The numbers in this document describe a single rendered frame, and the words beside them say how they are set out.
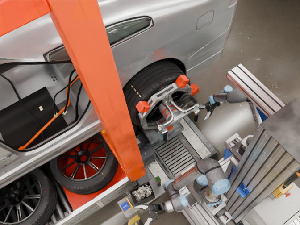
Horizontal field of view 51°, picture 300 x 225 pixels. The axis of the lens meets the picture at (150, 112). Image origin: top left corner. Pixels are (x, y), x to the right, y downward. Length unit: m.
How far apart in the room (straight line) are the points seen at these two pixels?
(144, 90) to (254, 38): 2.35
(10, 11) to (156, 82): 1.72
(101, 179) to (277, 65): 2.67
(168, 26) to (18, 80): 1.62
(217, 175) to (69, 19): 1.30
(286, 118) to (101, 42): 0.92
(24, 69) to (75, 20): 2.20
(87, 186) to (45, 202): 0.41
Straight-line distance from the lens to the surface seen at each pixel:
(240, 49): 4.45
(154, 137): 3.44
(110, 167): 3.09
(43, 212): 3.16
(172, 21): 2.43
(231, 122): 3.82
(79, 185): 3.10
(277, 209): 2.28
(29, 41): 2.13
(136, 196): 2.92
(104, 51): 1.37
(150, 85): 2.64
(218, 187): 2.00
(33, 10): 1.15
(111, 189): 3.14
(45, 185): 3.21
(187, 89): 2.81
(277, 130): 1.56
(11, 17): 1.14
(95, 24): 1.25
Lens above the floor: 3.37
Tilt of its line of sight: 62 degrees down
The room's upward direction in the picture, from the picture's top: 9 degrees counter-clockwise
